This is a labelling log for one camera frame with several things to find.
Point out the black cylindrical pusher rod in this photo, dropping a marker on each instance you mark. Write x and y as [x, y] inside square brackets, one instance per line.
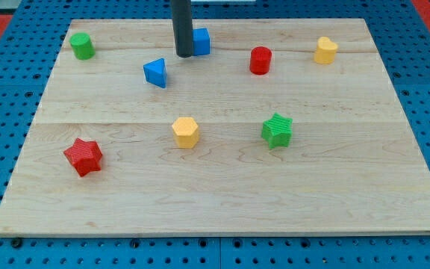
[182, 27]

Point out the blue cube block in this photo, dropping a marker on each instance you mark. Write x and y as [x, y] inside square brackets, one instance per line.
[201, 42]

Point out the blue triangle block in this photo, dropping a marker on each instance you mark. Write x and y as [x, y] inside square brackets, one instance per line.
[155, 72]

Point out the red cylinder block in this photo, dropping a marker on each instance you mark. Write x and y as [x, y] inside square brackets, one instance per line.
[260, 60]

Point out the green cylinder block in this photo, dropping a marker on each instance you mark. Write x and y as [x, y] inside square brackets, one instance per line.
[82, 46]

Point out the yellow hexagon block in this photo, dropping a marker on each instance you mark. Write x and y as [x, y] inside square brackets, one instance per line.
[185, 132]

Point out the yellow heart block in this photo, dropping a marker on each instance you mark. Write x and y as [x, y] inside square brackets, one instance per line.
[326, 51]

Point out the green star block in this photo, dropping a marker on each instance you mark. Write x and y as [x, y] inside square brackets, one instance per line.
[277, 131]

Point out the light wooden board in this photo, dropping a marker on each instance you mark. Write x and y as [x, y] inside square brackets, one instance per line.
[353, 167]

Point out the red star block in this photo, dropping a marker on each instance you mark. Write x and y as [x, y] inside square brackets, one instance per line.
[84, 156]

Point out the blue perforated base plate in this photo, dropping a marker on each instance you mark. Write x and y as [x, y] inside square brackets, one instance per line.
[28, 50]

